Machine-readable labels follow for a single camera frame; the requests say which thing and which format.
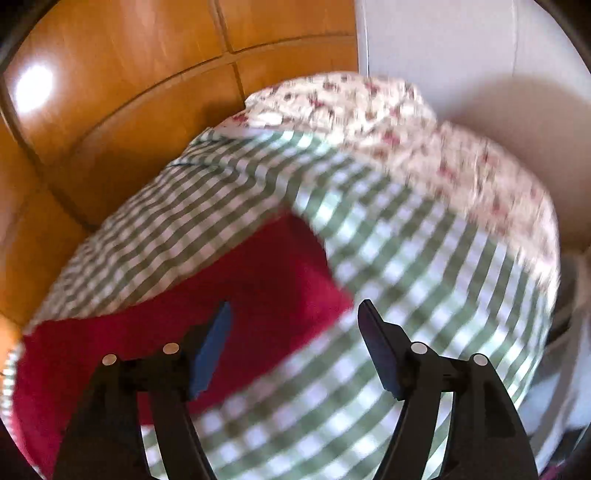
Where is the floral bed sheet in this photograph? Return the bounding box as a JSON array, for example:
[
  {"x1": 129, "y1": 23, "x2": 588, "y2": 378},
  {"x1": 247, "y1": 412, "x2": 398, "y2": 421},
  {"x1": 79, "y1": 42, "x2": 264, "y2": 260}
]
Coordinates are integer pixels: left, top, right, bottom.
[{"x1": 231, "y1": 71, "x2": 562, "y2": 301}]

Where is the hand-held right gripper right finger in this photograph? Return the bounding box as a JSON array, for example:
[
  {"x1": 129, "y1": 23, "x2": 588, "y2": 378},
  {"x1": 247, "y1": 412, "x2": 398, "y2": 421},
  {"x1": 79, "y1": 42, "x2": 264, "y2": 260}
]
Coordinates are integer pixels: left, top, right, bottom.
[{"x1": 358, "y1": 299, "x2": 539, "y2": 480}]

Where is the red knitted sweater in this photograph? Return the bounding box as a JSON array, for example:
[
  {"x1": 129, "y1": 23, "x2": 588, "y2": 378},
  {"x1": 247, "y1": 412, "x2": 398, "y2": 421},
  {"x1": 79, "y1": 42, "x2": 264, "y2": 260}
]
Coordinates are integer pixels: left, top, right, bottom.
[{"x1": 9, "y1": 213, "x2": 355, "y2": 468}]

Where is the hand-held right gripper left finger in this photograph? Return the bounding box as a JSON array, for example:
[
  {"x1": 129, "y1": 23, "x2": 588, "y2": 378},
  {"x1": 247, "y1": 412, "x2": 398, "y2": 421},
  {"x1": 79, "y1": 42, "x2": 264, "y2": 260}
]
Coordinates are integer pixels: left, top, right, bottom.
[{"x1": 53, "y1": 302, "x2": 232, "y2": 480}]

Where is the green checked blanket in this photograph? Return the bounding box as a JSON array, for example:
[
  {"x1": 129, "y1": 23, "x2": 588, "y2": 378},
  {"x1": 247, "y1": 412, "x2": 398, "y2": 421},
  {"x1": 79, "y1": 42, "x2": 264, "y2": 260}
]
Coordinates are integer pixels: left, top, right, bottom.
[{"x1": 0, "y1": 127, "x2": 555, "y2": 480}]

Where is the wooden wardrobe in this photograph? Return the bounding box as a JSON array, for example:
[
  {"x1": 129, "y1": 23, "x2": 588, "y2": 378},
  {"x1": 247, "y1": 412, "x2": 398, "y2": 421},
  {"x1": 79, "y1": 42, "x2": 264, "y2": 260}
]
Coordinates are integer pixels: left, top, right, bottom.
[{"x1": 0, "y1": 0, "x2": 360, "y2": 333}]

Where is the white cloth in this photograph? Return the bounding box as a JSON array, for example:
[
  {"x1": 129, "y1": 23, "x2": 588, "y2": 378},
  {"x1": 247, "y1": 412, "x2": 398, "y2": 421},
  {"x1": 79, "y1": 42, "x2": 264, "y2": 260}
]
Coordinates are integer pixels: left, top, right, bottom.
[{"x1": 519, "y1": 249, "x2": 591, "y2": 435}]

